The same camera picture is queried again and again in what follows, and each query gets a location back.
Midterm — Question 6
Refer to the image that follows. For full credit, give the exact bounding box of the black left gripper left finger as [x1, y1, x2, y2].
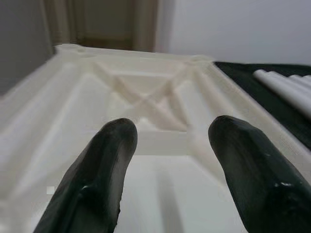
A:
[34, 118, 138, 233]

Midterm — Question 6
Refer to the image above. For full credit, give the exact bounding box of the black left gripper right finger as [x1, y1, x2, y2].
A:
[208, 116, 311, 233]

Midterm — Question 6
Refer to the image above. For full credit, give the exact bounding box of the white plastic table top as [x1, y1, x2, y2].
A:
[0, 44, 311, 233]

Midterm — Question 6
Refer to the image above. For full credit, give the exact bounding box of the white plastic table leg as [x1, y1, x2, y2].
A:
[252, 69, 311, 115]
[288, 74, 311, 85]

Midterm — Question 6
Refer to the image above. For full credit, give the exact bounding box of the black table cloth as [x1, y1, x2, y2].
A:
[213, 61, 311, 145]

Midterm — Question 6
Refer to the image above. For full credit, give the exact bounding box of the beige door frame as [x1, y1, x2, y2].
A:
[41, 0, 158, 53]

